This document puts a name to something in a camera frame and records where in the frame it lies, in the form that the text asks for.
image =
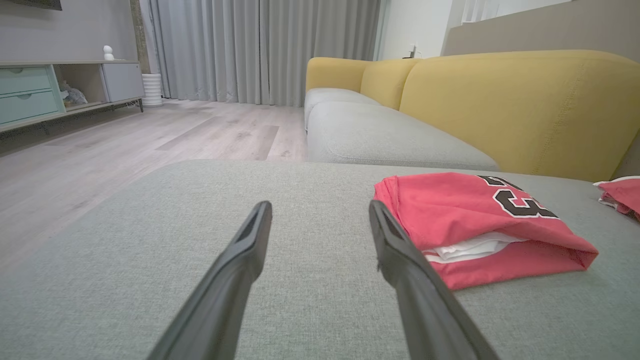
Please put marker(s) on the brown wooden post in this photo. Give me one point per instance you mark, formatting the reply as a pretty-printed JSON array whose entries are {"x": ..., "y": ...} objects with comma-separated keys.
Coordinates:
[{"x": 140, "y": 35}]

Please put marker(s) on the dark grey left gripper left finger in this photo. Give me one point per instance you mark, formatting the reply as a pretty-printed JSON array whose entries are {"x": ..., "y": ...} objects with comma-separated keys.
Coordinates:
[{"x": 225, "y": 300}]

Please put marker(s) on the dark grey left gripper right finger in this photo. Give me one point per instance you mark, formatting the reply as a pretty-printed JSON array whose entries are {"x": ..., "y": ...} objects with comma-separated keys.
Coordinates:
[{"x": 425, "y": 310}]

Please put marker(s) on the white ribbed floor vase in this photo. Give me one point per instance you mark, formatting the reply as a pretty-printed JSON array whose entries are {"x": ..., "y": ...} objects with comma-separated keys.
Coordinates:
[{"x": 152, "y": 90}]

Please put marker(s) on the mint green cabinet drawer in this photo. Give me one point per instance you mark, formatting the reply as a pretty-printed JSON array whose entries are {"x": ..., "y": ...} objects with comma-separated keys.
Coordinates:
[
  {"x": 27, "y": 107},
  {"x": 25, "y": 80}
]

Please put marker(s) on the wide yellow sofa back cushion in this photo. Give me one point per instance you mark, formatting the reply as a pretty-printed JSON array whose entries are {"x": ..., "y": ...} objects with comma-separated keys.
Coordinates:
[{"x": 525, "y": 110}]

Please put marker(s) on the large grey sofa chaise cushion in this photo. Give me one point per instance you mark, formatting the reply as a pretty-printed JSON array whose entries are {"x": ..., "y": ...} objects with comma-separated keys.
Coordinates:
[{"x": 310, "y": 300}]

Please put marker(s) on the grey plush toy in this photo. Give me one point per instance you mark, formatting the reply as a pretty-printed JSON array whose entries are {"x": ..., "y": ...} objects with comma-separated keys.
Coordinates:
[{"x": 72, "y": 95}]

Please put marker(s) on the small white figurine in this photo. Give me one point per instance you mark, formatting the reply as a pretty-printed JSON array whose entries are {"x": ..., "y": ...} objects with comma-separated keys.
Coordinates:
[{"x": 108, "y": 52}]

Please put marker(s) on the red garment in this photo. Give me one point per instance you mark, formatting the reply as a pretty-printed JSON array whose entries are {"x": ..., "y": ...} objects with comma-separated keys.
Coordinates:
[{"x": 625, "y": 195}]

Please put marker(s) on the grey pleated curtain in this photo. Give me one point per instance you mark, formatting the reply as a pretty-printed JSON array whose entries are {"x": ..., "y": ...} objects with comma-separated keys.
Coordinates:
[{"x": 250, "y": 50}]

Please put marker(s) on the narrow yellow sofa back cushion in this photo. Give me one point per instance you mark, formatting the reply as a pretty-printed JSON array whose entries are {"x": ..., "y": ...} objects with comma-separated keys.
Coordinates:
[{"x": 385, "y": 80}]

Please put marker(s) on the red white basketball jersey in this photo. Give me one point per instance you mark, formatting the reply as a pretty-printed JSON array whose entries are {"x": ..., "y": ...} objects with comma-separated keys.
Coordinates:
[{"x": 450, "y": 210}]

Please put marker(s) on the yellow sofa corner back cushion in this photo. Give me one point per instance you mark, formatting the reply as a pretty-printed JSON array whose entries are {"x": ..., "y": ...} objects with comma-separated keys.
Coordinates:
[{"x": 335, "y": 72}]

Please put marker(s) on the long low media cabinet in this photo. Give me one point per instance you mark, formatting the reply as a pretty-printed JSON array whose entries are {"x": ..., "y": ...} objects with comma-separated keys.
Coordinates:
[{"x": 85, "y": 72}]

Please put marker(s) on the grey sofa seat cushion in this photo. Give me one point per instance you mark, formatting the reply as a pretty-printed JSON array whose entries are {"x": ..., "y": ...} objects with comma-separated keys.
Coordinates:
[
  {"x": 380, "y": 135},
  {"x": 330, "y": 96}
]

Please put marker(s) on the grey cabinet door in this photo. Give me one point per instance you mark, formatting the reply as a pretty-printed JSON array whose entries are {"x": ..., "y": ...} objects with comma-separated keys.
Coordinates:
[{"x": 122, "y": 82}]

